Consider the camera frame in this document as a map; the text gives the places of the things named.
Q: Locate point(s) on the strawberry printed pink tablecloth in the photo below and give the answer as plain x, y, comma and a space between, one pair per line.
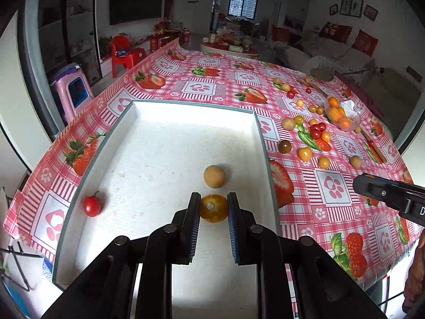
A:
206, 88

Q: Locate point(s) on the large framed picture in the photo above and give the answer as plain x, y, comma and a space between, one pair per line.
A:
351, 6

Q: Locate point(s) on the cluttered round coffee table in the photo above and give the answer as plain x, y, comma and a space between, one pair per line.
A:
229, 45

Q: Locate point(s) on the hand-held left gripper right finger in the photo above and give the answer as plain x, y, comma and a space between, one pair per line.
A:
233, 232

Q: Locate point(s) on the plastic bag of kumquats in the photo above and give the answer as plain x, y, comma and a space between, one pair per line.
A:
342, 114

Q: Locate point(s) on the round beige stool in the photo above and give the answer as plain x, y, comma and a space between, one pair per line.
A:
321, 74

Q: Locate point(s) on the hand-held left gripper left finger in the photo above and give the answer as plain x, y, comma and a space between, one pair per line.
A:
193, 229

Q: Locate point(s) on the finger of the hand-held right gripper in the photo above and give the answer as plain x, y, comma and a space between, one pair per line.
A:
375, 187

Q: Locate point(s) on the red printed cushion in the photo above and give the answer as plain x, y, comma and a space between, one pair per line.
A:
364, 41
335, 31
280, 34

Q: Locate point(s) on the dark brown cherry tomato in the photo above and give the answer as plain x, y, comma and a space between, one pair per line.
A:
284, 146

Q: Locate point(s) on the barred window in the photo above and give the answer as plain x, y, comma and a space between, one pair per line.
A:
243, 5

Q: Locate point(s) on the red plastic chair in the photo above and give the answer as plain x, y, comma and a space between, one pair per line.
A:
124, 53

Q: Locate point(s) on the person's right forearm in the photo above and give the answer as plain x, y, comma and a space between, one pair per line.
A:
416, 272

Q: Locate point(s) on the white foam tray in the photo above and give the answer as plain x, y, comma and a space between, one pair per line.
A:
149, 159

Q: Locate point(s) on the small framed picture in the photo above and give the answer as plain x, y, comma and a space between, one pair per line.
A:
333, 9
371, 11

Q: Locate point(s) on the pink plastic stool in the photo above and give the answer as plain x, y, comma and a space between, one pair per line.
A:
71, 89

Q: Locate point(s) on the grey sofa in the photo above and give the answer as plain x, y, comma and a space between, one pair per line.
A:
332, 56

